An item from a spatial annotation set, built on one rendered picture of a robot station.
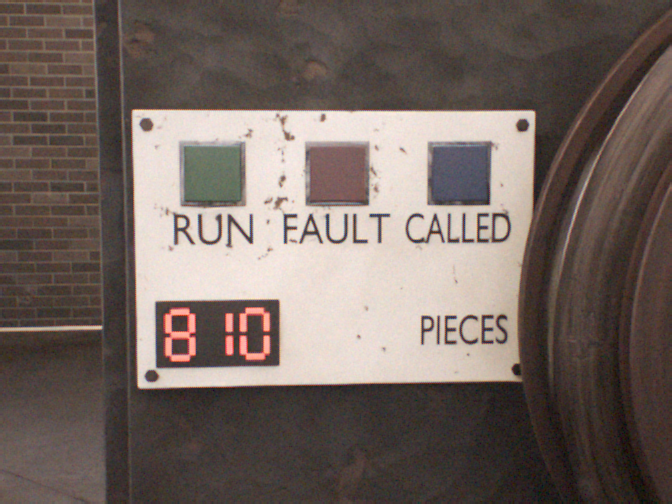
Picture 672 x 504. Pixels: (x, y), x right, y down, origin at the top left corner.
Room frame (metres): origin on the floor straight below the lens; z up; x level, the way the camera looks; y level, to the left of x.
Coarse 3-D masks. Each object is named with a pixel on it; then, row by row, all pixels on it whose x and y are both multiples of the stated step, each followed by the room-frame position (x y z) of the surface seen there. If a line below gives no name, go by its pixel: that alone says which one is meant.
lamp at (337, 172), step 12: (312, 156) 0.64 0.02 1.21; (324, 156) 0.64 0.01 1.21; (336, 156) 0.64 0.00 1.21; (348, 156) 0.64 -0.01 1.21; (360, 156) 0.64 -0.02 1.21; (312, 168) 0.64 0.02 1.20; (324, 168) 0.64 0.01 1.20; (336, 168) 0.64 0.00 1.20; (348, 168) 0.64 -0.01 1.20; (360, 168) 0.64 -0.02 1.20; (312, 180) 0.64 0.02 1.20; (324, 180) 0.64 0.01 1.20; (336, 180) 0.64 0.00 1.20; (348, 180) 0.64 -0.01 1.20; (360, 180) 0.64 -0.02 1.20; (312, 192) 0.64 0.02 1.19; (324, 192) 0.64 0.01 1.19; (336, 192) 0.64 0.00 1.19; (348, 192) 0.64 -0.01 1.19; (360, 192) 0.64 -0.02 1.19
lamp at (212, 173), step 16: (192, 160) 0.63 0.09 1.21; (208, 160) 0.63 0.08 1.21; (224, 160) 0.63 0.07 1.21; (240, 160) 0.64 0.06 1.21; (192, 176) 0.63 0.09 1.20; (208, 176) 0.63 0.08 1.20; (224, 176) 0.63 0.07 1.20; (240, 176) 0.64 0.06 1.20; (192, 192) 0.63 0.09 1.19; (208, 192) 0.63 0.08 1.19; (224, 192) 0.63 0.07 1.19; (240, 192) 0.64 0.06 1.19
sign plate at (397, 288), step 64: (192, 128) 0.64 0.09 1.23; (256, 128) 0.64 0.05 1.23; (320, 128) 0.64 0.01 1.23; (384, 128) 0.65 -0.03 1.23; (448, 128) 0.65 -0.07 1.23; (512, 128) 0.65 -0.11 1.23; (256, 192) 0.64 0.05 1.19; (384, 192) 0.65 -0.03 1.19; (512, 192) 0.65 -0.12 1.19; (192, 256) 0.64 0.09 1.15; (256, 256) 0.64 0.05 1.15; (320, 256) 0.64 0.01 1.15; (384, 256) 0.65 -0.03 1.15; (448, 256) 0.65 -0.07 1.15; (512, 256) 0.65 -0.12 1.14; (256, 320) 0.64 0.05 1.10; (320, 320) 0.64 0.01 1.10; (384, 320) 0.65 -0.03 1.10; (448, 320) 0.65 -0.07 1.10; (512, 320) 0.65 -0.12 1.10; (192, 384) 0.64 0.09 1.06; (256, 384) 0.64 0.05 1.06
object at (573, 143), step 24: (648, 48) 0.59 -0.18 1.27; (624, 72) 0.59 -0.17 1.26; (600, 96) 0.59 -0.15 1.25; (576, 120) 0.59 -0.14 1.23; (576, 144) 0.59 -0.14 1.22; (552, 168) 0.59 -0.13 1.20; (552, 192) 0.59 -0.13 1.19; (552, 216) 0.59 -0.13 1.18; (528, 240) 0.59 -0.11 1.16; (528, 264) 0.59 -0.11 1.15; (528, 288) 0.59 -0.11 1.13; (528, 312) 0.59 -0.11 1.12; (528, 336) 0.58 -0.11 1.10; (528, 360) 0.59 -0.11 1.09; (528, 384) 0.58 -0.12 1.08; (528, 408) 0.59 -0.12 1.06; (552, 432) 0.59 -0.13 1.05; (552, 456) 0.59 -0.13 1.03
